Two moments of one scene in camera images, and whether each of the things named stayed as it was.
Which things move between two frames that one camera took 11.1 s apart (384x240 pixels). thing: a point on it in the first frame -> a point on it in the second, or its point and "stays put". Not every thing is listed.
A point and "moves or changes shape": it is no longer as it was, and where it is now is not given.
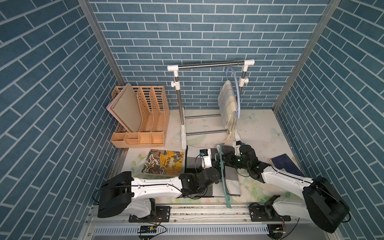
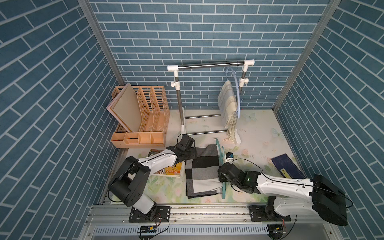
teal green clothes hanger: x=221 y=157 moves or changes shape
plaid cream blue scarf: x=227 y=104 stays put
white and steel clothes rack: x=187 y=132 stays put
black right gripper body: x=234 y=161 -> x=221 y=177
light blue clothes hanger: x=239 y=109 stays put
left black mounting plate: x=162 y=214 stays put
